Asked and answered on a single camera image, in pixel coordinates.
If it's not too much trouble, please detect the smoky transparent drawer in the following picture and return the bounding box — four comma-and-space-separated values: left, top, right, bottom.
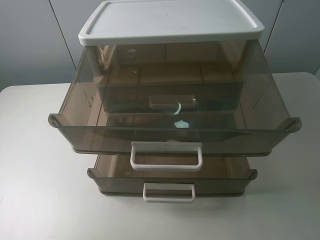
103, 61, 244, 114
87, 154, 258, 201
48, 40, 302, 157

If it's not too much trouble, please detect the white plastic drawer cabinet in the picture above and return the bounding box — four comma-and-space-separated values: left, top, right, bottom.
77, 0, 265, 78

